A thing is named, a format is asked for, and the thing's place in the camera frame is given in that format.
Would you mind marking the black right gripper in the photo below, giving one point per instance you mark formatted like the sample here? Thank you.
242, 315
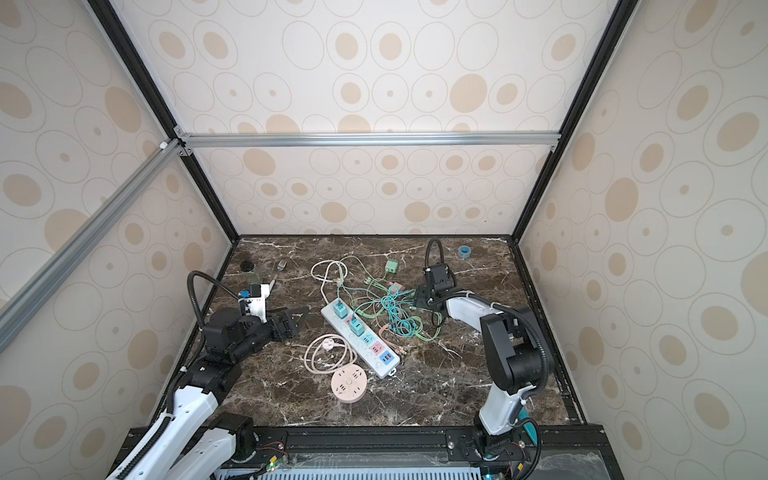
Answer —
421, 296

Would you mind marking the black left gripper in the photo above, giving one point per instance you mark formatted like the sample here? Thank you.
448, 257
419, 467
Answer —
289, 329

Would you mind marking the teal charger plug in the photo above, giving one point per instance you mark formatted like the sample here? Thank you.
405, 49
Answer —
340, 309

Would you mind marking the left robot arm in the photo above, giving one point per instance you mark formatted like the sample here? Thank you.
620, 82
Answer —
189, 440

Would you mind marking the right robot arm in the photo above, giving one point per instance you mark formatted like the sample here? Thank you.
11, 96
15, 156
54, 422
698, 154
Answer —
517, 358

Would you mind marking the glass spice jar black lid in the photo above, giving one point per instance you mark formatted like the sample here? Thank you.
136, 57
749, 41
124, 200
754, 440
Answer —
249, 273

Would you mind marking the white colourful power strip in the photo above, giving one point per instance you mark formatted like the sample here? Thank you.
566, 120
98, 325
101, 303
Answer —
370, 347

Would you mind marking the round pink power socket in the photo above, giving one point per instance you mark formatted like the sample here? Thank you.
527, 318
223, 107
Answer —
349, 384

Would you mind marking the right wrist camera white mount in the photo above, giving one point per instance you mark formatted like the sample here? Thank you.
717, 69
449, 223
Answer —
439, 278

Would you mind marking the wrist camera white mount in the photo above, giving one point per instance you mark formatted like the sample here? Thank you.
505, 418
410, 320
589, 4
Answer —
439, 278
252, 301

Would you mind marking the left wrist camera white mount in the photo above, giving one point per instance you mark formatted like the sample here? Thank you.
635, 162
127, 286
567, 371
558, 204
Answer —
252, 301

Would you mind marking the teal handled tool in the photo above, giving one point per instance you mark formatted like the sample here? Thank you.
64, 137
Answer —
530, 427

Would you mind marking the aluminium frame crossbar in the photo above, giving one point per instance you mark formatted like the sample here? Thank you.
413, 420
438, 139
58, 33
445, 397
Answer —
377, 139

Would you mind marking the aluminium frame left bar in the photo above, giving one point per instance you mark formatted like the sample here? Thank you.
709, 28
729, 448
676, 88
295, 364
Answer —
39, 289

